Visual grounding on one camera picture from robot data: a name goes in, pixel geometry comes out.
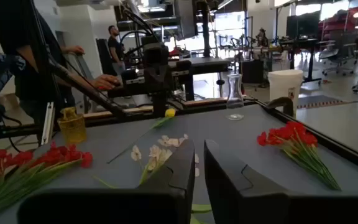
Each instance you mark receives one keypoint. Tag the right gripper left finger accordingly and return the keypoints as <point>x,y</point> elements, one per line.
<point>166,202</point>

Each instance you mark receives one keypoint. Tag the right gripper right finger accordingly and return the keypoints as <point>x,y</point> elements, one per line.
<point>228,193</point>

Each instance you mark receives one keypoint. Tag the white flower bunch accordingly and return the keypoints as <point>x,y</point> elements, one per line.
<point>155,152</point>

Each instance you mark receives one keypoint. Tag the red flower bunch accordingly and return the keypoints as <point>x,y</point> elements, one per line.
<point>291,133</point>
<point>51,155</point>

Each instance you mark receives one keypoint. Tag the yellow tulip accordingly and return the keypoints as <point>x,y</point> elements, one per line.
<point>170,112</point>

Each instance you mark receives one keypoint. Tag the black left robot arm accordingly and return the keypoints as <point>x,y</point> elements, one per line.
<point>157,77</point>

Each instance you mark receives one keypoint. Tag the clear glass vase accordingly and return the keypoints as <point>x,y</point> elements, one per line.
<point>235,99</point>

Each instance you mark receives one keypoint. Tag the black table clamp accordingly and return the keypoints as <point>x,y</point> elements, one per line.
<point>283,101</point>

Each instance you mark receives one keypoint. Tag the yellow tape roll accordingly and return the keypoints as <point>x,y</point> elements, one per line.
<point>71,127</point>

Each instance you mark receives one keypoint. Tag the white bucket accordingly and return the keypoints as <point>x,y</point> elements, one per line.
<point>286,84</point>

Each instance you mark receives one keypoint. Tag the silver aluminium bar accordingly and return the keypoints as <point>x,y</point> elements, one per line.
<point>48,124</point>

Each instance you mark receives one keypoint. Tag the person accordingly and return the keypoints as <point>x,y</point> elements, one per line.
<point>26,46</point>
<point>115,46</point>

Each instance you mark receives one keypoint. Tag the black workstation desk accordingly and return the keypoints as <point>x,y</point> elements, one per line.
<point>303,42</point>

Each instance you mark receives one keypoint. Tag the black monitor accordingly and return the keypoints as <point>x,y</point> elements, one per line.
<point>303,26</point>

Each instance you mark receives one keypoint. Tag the gray office chair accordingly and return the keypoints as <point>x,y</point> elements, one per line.
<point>340,46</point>

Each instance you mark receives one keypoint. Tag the red machine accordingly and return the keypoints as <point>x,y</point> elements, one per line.
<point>343,18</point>

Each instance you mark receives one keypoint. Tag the black table frame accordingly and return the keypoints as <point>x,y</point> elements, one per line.
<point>337,145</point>

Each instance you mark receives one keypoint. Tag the black frame strut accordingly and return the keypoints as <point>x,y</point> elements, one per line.
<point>82,87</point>

